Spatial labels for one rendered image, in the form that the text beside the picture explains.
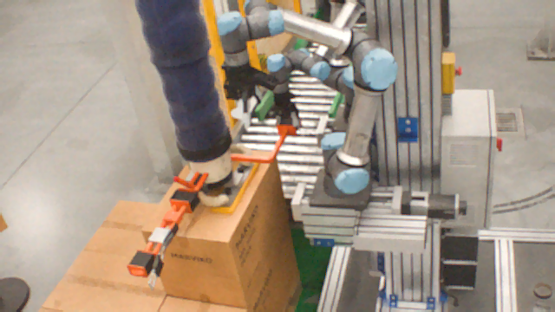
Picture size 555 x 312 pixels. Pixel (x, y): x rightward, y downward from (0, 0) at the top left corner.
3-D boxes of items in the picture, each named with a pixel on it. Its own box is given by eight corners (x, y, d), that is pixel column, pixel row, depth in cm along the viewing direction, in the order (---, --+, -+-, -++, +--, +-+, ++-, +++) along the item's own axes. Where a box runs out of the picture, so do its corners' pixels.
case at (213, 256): (216, 209, 314) (199, 146, 291) (289, 217, 301) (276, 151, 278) (166, 295, 269) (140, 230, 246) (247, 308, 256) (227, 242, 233)
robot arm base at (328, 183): (363, 174, 239) (362, 154, 234) (358, 198, 228) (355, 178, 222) (326, 173, 243) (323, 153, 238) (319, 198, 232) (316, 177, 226)
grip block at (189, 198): (180, 198, 244) (176, 186, 240) (201, 200, 240) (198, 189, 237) (171, 211, 237) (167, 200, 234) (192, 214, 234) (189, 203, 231)
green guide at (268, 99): (311, 16, 498) (310, 7, 493) (323, 16, 495) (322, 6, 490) (245, 121, 378) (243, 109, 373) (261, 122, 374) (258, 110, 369)
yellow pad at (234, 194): (239, 163, 274) (238, 153, 271) (260, 164, 271) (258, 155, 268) (210, 212, 249) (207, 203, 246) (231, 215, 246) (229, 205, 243)
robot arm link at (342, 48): (378, 32, 208) (250, -15, 189) (389, 44, 199) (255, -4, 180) (363, 61, 213) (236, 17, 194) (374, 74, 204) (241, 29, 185)
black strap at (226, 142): (192, 126, 262) (190, 119, 260) (240, 130, 254) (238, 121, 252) (169, 158, 246) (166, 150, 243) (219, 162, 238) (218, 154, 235)
